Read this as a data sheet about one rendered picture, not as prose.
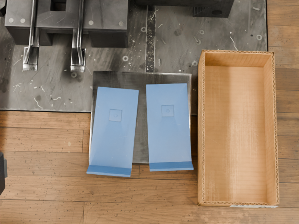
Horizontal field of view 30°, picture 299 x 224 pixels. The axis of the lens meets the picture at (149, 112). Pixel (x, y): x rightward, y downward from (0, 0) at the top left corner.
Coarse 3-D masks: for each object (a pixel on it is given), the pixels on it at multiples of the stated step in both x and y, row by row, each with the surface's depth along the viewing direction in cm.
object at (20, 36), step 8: (56, 0) 94; (64, 0) 94; (128, 0) 95; (128, 8) 96; (128, 16) 97; (128, 24) 98; (16, 32) 94; (24, 32) 94; (40, 32) 94; (48, 32) 94; (56, 32) 93; (64, 32) 93; (72, 32) 93; (88, 32) 93; (96, 32) 93; (104, 32) 93; (112, 32) 93; (120, 32) 93; (128, 32) 99; (16, 40) 97; (24, 40) 97; (40, 40) 97; (48, 40) 97; (96, 40) 96; (104, 40) 96; (112, 40) 96; (120, 40) 96
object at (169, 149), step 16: (160, 96) 95; (176, 96) 95; (160, 112) 94; (176, 112) 94; (160, 128) 93; (176, 128) 94; (160, 144) 93; (176, 144) 93; (160, 160) 92; (176, 160) 92
